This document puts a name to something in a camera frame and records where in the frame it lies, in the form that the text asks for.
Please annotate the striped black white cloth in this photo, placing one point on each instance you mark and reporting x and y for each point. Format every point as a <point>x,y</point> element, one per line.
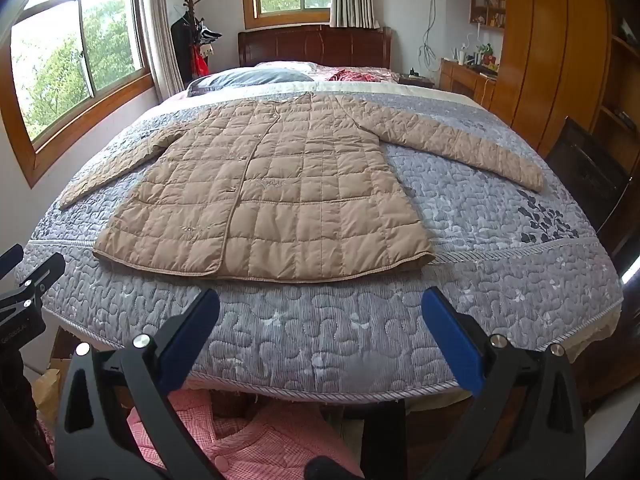
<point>209,34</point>

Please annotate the red bag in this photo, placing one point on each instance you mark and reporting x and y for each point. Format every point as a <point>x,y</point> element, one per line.
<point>201,65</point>

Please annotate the wooden headboard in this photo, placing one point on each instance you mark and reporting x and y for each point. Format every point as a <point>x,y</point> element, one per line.
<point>310,45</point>

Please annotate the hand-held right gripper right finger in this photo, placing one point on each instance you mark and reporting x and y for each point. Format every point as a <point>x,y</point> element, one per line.
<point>452,340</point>

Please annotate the dark nightstand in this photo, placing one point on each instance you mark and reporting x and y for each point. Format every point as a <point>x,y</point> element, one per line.
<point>417,81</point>

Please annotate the wooden wardrobe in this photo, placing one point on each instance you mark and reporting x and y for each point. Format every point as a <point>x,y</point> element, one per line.
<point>550,35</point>

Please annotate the tan quilted jacket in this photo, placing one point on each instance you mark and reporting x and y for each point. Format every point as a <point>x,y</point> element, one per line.
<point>280,195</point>

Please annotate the pink checked clothing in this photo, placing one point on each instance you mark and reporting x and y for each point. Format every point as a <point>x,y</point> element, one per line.
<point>260,440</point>

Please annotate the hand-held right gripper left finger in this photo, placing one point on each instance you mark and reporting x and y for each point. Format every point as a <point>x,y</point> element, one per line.
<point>192,340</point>

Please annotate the red cloth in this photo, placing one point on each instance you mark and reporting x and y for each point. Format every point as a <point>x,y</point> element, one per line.
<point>352,76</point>

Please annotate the pink bedsheet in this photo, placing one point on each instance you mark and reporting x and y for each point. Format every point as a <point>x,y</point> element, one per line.
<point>300,65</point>

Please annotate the cardboard box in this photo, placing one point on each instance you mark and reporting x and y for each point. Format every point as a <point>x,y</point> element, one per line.
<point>50,385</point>

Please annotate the grey quilted bedspread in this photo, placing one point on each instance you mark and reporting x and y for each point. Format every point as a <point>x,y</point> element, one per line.
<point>500,270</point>

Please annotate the black chair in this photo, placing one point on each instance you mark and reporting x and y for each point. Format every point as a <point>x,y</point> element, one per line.
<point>585,170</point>

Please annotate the large wooden window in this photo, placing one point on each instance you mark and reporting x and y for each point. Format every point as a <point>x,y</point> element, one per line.
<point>60,60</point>

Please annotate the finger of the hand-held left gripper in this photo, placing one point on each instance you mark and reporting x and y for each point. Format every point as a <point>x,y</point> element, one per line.
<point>10,255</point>
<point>35,277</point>

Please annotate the wooden wall shelf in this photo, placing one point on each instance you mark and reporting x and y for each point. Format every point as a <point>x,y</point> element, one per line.
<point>487,7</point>

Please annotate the wooden desk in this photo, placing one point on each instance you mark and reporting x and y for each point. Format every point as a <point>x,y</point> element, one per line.
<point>460,80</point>

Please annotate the beige curtain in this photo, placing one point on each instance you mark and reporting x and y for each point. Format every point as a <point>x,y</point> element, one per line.
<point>160,35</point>

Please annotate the wooden coat rack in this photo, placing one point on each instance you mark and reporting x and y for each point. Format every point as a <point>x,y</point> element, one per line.
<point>189,2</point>

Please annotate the grey pillow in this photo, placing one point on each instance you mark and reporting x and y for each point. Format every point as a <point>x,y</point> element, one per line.
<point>250,79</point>

